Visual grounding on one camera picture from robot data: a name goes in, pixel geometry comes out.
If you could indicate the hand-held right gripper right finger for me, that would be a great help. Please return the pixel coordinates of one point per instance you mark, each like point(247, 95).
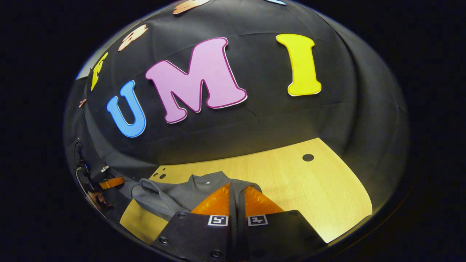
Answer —
point(284, 236)

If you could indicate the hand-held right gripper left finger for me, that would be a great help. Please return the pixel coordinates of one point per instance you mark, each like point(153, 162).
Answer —
point(193, 236)

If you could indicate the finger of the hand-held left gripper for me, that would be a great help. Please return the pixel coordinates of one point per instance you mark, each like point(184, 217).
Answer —
point(112, 182)

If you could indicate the grey collared shirt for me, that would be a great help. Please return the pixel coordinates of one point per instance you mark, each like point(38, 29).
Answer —
point(174, 198)

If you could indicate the copper cloth clip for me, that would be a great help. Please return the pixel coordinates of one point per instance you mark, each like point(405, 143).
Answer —
point(82, 103)

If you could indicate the black backdrop cloth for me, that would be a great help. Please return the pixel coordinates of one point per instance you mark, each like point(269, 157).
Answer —
point(262, 123)

